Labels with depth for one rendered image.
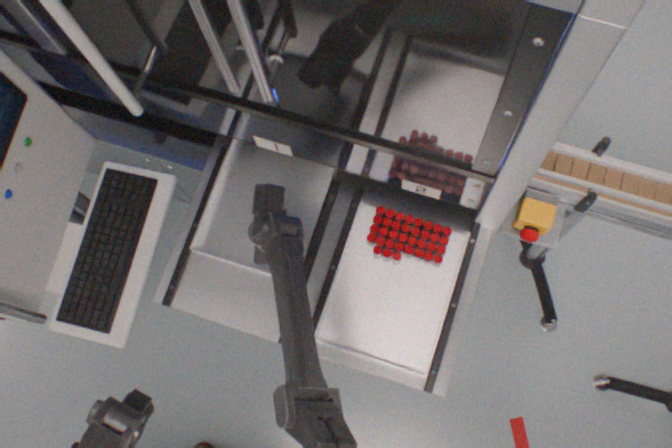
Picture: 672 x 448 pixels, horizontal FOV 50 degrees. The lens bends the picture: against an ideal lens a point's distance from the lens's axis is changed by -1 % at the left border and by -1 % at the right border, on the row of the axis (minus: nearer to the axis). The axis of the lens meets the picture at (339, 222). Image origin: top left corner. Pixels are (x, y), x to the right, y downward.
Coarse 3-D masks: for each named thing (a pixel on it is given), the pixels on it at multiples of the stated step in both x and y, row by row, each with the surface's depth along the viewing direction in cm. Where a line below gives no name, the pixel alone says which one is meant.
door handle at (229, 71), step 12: (192, 0) 93; (204, 0) 96; (204, 12) 97; (204, 24) 99; (216, 36) 104; (216, 48) 106; (240, 48) 119; (216, 60) 110; (228, 60) 111; (240, 60) 118; (228, 72) 114; (228, 84) 118
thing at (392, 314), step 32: (352, 256) 169; (448, 256) 167; (352, 288) 167; (384, 288) 166; (416, 288) 166; (448, 288) 166; (320, 320) 162; (352, 320) 165; (384, 320) 164; (416, 320) 164; (352, 352) 160; (384, 352) 163; (416, 352) 162
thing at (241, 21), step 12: (228, 0) 90; (240, 0) 91; (240, 12) 93; (240, 24) 96; (240, 36) 99; (252, 36) 100; (252, 48) 102; (252, 60) 106; (276, 60) 118; (264, 72) 110; (264, 84) 114; (264, 96) 118
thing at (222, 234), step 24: (240, 144) 177; (240, 168) 176; (264, 168) 175; (288, 168) 175; (312, 168) 175; (216, 192) 174; (240, 192) 174; (288, 192) 173; (312, 192) 173; (216, 216) 173; (240, 216) 172; (312, 216) 172; (192, 240) 168; (216, 240) 171; (240, 240) 171; (312, 240) 170; (240, 264) 166
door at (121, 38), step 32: (32, 0) 129; (64, 0) 124; (96, 0) 120; (128, 0) 116; (160, 0) 113; (224, 0) 106; (64, 32) 139; (96, 32) 134; (128, 32) 129; (160, 32) 124; (192, 32) 120; (224, 32) 116; (128, 64) 144; (160, 64) 139; (192, 64) 134; (224, 96) 144; (256, 96) 139
